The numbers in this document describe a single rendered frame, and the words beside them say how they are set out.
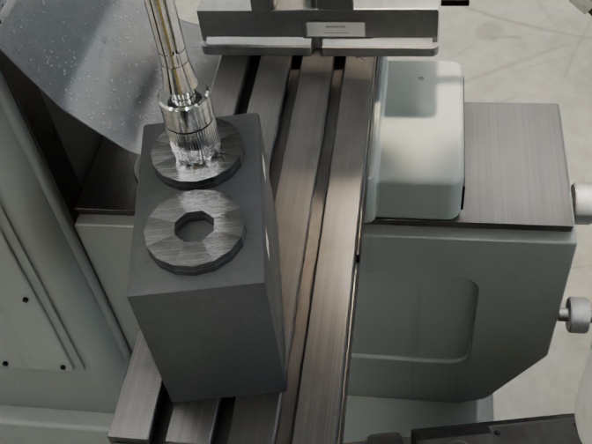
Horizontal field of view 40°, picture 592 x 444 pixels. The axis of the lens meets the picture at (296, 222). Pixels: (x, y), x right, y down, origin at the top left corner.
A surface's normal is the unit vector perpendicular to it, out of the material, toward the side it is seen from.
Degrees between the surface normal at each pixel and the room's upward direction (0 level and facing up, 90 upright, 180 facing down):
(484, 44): 0
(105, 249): 90
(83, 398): 79
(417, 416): 0
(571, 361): 0
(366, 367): 90
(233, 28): 90
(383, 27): 90
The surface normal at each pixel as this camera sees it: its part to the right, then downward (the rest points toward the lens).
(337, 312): -0.09, -0.66
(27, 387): -0.14, 0.62
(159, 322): 0.06, 0.75
